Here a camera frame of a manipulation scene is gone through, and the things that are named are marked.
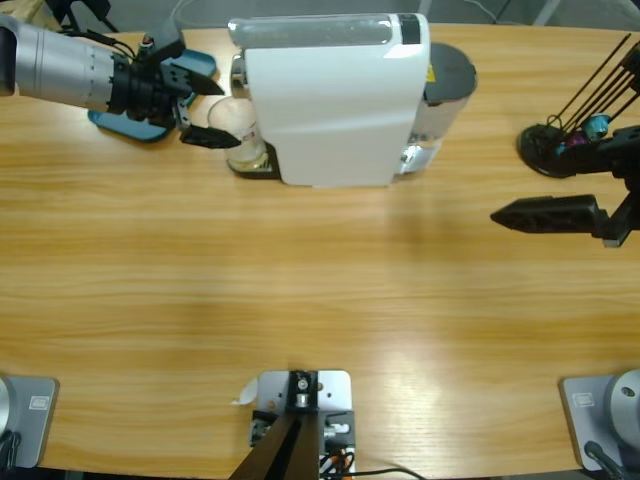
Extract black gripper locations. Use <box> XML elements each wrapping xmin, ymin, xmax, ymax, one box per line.
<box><xmin>109</xmin><ymin>54</ymin><xmax>242</xmax><ymax>149</ymax></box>
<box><xmin>489</xmin><ymin>127</ymin><xmax>640</xmax><ymax>249</ymax></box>

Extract black capsule holder with rods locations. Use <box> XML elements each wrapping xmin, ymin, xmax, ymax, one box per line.
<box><xmin>517</xmin><ymin>33</ymin><xmax>640</xmax><ymax>179</ymax></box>

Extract white floor cable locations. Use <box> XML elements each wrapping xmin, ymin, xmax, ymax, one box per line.
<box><xmin>171</xmin><ymin>0</ymin><xmax>236</xmax><ymax>31</ymax></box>

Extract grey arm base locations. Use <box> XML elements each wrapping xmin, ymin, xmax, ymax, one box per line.
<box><xmin>0</xmin><ymin>375</ymin><xmax>60</xmax><ymax>469</ymax></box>
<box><xmin>558</xmin><ymin>369</ymin><xmax>640</xmax><ymax>471</ymax></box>

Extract black mount cable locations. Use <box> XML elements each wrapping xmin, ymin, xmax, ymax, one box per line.
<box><xmin>349</xmin><ymin>467</ymin><xmax>426</xmax><ymax>480</ymax></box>

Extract orange mount wires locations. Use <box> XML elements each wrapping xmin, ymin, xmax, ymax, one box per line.
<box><xmin>319</xmin><ymin>447</ymin><xmax>356</xmax><ymax>475</ymax></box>

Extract black base cable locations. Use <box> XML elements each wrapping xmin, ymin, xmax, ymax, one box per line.
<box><xmin>0</xmin><ymin>432</ymin><xmax>22</xmax><ymax>470</ymax></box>
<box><xmin>584</xmin><ymin>441</ymin><xmax>626</xmax><ymax>480</ymax></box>

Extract teal plastic tray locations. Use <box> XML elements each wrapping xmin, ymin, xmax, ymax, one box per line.
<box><xmin>87</xmin><ymin>47</ymin><xmax>219</xmax><ymax>145</ymax></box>

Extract clear glass cup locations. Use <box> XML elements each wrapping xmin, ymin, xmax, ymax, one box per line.
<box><xmin>207</xmin><ymin>97</ymin><xmax>269</xmax><ymax>174</ymax></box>

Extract grey metal furniture leg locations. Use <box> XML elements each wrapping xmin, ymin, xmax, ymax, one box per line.
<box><xmin>532</xmin><ymin>0</ymin><xmax>564</xmax><ymax>26</ymax></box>

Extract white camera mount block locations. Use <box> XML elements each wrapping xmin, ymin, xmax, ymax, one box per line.
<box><xmin>249</xmin><ymin>369</ymin><xmax>357</xmax><ymax>476</ymax></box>

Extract white capsule coffee machine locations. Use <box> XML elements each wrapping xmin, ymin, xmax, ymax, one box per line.
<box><xmin>227</xmin><ymin>13</ymin><xmax>479</xmax><ymax>190</ymax></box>

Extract black camera post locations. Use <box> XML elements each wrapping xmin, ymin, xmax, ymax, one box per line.
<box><xmin>229</xmin><ymin>369</ymin><xmax>321</xmax><ymax>480</ymax></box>

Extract wooden crate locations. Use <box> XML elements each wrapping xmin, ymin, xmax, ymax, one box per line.
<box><xmin>0</xmin><ymin>0</ymin><xmax>64</xmax><ymax>32</ymax></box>

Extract white paper tag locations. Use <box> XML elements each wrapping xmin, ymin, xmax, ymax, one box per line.
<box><xmin>229</xmin><ymin>378</ymin><xmax>260</xmax><ymax>407</ymax></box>

